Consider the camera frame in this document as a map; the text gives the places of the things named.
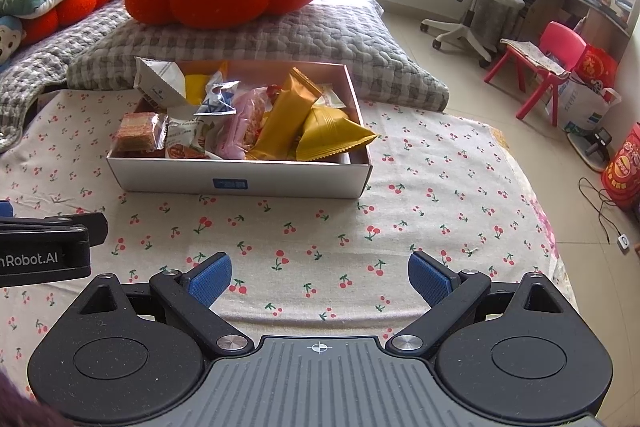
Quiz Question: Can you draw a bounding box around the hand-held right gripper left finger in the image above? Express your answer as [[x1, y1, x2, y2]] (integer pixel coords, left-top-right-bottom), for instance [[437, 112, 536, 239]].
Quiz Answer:
[[80, 252, 253, 358]]

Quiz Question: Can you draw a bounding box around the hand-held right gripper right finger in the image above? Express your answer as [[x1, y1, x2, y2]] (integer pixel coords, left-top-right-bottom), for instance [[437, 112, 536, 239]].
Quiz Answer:
[[382, 251, 563, 353]]

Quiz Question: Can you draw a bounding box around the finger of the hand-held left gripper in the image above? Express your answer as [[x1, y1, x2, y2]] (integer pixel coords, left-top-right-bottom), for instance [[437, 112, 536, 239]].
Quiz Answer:
[[0, 201, 109, 251]]

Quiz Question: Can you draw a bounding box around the white cardboard box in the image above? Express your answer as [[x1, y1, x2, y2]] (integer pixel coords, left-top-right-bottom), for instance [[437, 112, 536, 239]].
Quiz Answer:
[[106, 61, 374, 200]]

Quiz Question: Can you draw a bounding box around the pink packet of brown cake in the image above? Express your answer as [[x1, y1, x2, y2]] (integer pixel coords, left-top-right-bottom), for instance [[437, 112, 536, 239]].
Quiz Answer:
[[207, 87, 281, 160]]

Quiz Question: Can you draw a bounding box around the orange-yellow long snack packet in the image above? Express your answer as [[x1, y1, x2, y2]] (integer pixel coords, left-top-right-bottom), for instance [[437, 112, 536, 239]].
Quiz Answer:
[[245, 67, 323, 162]]

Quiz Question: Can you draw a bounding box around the cherry print bed sheet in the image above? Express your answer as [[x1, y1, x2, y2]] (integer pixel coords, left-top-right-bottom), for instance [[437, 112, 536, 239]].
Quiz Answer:
[[0, 89, 581, 358]]

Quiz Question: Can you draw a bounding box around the clear packet of brown cake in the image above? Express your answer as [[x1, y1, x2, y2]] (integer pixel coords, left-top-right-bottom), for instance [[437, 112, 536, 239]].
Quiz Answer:
[[112, 112, 168, 154]]

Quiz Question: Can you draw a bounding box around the white green snack packet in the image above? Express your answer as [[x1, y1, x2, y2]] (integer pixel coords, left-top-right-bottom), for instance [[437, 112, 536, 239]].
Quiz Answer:
[[165, 117, 221, 159]]

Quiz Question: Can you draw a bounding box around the grey checked blanket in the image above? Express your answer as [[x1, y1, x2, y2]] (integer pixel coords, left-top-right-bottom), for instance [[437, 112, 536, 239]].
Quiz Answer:
[[0, 0, 138, 152]]

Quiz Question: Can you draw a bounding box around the yellow triangular snack packet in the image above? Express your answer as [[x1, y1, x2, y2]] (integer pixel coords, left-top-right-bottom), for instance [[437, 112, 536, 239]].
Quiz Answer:
[[295, 107, 378, 162]]

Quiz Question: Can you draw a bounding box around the blue white snack packet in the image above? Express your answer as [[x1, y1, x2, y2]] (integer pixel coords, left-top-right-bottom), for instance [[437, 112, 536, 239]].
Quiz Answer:
[[192, 72, 238, 115]]

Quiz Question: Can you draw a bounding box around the blue monkey plush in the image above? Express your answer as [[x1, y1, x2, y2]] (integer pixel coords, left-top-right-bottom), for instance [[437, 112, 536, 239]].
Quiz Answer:
[[0, 14, 28, 62]]

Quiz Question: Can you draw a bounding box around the white red snack packet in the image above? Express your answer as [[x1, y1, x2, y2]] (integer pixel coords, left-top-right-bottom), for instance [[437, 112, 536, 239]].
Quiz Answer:
[[320, 84, 347, 108]]

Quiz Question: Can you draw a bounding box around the small black device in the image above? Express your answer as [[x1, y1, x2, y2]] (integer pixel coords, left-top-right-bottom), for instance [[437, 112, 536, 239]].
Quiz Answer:
[[586, 129, 614, 156]]

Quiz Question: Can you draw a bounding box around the small orange cushion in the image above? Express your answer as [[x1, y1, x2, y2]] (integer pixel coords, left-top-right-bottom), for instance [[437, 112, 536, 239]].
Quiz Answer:
[[20, 0, 117, 45]]

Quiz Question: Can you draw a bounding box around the white shopping bag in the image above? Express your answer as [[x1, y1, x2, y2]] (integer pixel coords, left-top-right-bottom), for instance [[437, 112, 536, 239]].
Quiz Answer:
[[545, 72, 621, 135]]

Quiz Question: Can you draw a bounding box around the floral cloth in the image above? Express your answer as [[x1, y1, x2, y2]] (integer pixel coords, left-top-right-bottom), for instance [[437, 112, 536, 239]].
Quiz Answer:
[[500, 38, 571, 78]]

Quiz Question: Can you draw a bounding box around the grey checked pillow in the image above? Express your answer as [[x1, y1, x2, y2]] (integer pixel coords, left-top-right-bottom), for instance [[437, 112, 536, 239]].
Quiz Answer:
[[66, 0, 449, 112]]

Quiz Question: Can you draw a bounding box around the red gift bag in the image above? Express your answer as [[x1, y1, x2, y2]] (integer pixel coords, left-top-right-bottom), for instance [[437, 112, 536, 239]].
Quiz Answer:
[[572, 44, 621, 95]]

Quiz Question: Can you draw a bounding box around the red plastic chair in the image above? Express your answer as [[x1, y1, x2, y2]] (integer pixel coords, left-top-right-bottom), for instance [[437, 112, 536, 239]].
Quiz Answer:
[[484, 21, 587, 128]]

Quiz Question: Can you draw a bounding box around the wooden desk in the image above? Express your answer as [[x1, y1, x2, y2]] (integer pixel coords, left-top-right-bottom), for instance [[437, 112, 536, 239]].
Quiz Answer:
[[522, 0, 640, 62]]

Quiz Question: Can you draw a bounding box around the black cable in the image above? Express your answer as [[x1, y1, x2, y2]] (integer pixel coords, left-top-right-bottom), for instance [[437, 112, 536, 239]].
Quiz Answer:
[[579, 177, 632, 253]]

